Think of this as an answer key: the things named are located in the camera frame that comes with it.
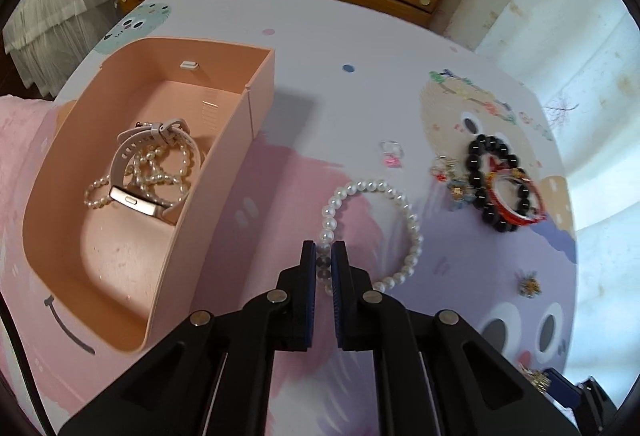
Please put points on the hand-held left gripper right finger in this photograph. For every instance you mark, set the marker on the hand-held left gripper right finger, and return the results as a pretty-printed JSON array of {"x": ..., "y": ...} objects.
[{"x": 337, "y": 296}]

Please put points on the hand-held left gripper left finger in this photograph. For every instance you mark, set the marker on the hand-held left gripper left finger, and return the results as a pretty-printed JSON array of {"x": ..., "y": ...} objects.
[{"x": 309, "y": 296}]

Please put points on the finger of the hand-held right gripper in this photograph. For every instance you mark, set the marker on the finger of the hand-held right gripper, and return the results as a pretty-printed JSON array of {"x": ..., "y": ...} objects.
[{"x": 562, "y": 387}]

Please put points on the small gold flower brooch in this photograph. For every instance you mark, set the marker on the small gold flower brooch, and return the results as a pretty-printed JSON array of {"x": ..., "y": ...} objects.
[{"x": 529, "y": 286}]

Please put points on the pink plastic storage box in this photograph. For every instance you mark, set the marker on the pink plastic storage box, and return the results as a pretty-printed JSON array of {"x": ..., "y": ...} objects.
[{"x": 125, "y": 261}]

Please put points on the red woven bangle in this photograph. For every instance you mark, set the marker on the red woven bangle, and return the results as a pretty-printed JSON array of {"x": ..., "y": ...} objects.
[{"x": 500, "y": 201}]

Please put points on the cartoon printed tablecloth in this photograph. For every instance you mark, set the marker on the cartoon printed tablecloth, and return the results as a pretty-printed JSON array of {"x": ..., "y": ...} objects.
[{"x": 340, "y": 116}]

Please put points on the pale pink smart watch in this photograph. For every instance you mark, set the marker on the pale pink smart watch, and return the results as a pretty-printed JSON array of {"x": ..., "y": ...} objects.
[{"x": 135, "y": 202}]

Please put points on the white floral curtain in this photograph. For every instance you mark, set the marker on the white floral curtain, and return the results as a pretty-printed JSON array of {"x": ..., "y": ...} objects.
[{"x": 575, "y": 41}]

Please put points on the white ruffled bedding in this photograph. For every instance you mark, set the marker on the white ruffled bedding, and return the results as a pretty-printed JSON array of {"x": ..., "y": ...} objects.
[{"x": 60, "y": 6}]

